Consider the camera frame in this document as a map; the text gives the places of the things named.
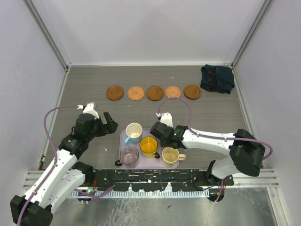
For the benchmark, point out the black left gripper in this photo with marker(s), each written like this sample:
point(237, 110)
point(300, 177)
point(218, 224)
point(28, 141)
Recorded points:
point(110, 129)

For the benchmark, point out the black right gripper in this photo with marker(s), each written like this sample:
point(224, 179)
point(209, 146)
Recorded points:
point(163, 143)

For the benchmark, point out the brown wooden coaster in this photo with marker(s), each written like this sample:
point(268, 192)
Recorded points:
point(155, 93)
point(192, 92)
point(114, 92)

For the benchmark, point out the woven rattan coaster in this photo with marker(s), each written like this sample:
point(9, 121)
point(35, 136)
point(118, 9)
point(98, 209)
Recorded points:
point(173, 92)
point(135, 93)

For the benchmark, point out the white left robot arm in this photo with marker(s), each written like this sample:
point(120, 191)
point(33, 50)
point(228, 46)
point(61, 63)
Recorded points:
point(63, 175)

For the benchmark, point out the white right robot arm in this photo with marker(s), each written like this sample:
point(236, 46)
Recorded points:
point(244, 153)

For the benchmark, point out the cream mug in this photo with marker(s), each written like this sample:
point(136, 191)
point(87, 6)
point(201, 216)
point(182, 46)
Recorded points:
point(172, 156)

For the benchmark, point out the lavender plastic tray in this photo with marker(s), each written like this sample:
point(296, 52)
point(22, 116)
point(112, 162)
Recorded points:
point(144, 162)

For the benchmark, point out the purple glass mug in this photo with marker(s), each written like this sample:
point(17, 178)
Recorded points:
point(128, 158)

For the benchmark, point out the dark teal crumpled cloth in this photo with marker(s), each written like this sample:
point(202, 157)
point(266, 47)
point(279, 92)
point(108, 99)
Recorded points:
point(218, 79)

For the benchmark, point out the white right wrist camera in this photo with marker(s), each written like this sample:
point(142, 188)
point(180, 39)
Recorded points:
point(165, 118)

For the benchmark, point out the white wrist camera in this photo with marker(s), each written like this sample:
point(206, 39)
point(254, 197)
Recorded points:
point(89, 108)
point(165, 118)

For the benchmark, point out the yellow mug black handle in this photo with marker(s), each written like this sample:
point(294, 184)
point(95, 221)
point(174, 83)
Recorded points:
point(148, 146)

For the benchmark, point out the white mug blue handle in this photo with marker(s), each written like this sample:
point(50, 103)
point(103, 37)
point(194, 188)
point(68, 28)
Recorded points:
point(134, 133)

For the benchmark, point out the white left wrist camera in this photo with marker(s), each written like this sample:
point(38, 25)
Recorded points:
point(89, 108)

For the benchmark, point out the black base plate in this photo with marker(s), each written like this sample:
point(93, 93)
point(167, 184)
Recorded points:
point(150, 180)

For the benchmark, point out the white slotted cable duct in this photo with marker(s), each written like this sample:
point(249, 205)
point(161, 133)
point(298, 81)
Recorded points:
point(168, 193)

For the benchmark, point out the aluminium frame rail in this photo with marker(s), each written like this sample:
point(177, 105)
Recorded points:
point(39, 14)

